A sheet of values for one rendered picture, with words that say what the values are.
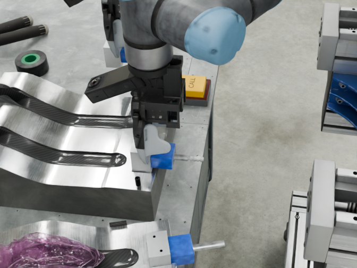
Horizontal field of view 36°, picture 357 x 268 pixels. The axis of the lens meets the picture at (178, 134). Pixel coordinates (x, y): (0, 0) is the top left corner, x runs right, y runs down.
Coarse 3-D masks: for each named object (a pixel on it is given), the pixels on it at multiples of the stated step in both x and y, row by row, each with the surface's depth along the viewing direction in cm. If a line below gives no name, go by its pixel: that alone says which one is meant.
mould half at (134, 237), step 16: (32, 224) 94; (48, 224) 93; (64, 224) 94; (80, 224) 96; (144, 224) 98; (160, 224) 98; (0, 240) 93; (80, 240) 93; (96, 240) 95; (112, 240) 95; (128, 240) 95; (144, 240) 95; (144, 256) 93
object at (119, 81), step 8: (112, 72) 92; (120, 72) 90; (128, 72) 89; (96, 80) 92; (104, 80) 91; (112, 80) 90; (120, 80) 88; (128, 80) 88; (136, 80) 87; (88, 88) 92; (96, 88) 91; (104, 88) 90; (112, 88) 89; (120, 88) 89; (128, 88) 89; (136, 88) 88; (88, 96) 92; (96, 96) 92; (104, 96) 91; (112, 96) 91
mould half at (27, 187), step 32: (64, 96) 118; (32, 128) 109; (64, 128) 112; (96, 128) 112; (128, 128) 111; (0, 160) 102; (32, 160) 105; (128, 160) 104; (0, 192) 106; (32, 192) 104; (64, 192) 103; (96, 192) 101; (128, 192) 100; (160, 192) 109
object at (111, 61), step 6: (108, 48) 120; (120, 48) 121; (108, 54) 121; (120, 54) 121; (108, 60) 122; (114, 60) 122; (120, 60) 122; (108, 66) 124; (114, 66) 123; (120, 66) 123
